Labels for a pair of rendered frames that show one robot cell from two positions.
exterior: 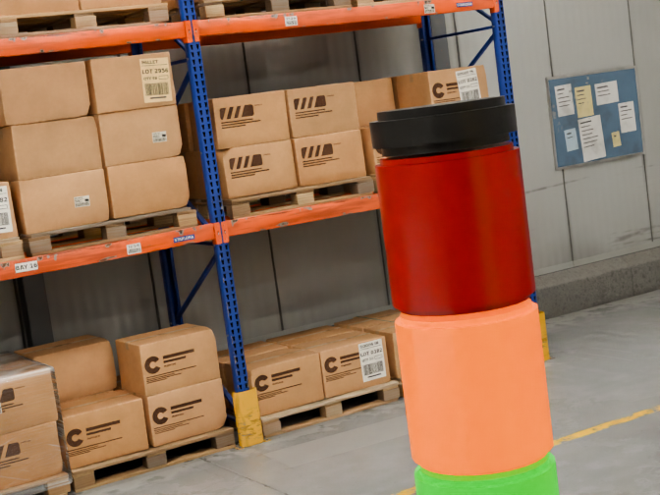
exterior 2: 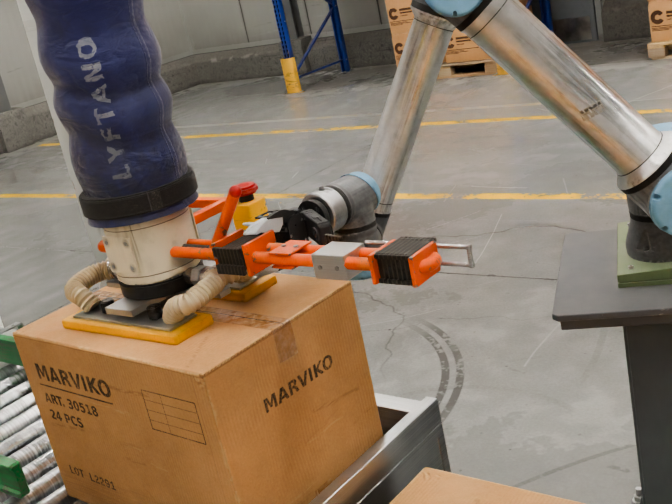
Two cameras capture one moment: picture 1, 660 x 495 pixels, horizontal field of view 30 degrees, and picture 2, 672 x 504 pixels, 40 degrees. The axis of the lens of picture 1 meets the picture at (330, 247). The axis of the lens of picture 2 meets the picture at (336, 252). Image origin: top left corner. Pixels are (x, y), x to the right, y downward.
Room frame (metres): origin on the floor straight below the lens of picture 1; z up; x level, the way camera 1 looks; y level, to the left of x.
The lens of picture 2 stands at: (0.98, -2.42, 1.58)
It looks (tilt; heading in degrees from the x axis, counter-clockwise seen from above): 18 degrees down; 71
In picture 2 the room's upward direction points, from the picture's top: 12 degrees counter-clockwise
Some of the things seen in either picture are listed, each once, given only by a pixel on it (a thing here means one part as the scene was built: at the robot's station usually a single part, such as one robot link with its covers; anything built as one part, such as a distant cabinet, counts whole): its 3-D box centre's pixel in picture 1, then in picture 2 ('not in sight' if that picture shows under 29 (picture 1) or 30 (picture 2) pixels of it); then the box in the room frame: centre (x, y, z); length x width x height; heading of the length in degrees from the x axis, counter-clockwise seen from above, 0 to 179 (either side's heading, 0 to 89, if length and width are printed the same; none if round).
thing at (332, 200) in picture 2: not in sight; (322, 210); (1.56, -0.74, 1.08); 0.09 x 0.05 x 0.10; 119
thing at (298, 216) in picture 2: not in sight; (293, 226); (1.48, -0.77, 1.07); 0.12 x 0.09 x 0.08; 29
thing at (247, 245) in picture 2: not in sight; (245, 251); (1.36, -0.84, 1.08); 0.10 x 0.08 x 0.06; 30
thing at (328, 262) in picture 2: not in sight; (339, 260); (1.47, -1.03, 1.07); 0.07 x 0.07 x 0.04; 30
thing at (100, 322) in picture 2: not in sight; (132, 314); (1.15, -0.67, 0.97); 0.34 x 0.10 x 0.05; 120
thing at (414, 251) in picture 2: not in sight; (404, 262); (1.53, -1.15, 1.08); 0.08 x 0.07 x 0.05; 120
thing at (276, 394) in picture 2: not in sight; (200, 394); (1.24, -0.65, 0.75); 0.60 x 0.40 x 0.40; 117
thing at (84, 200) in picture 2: not in sight; (140, 190); (1.24, -0.63, 1.19); 0.23 x 0.23 x 0.04
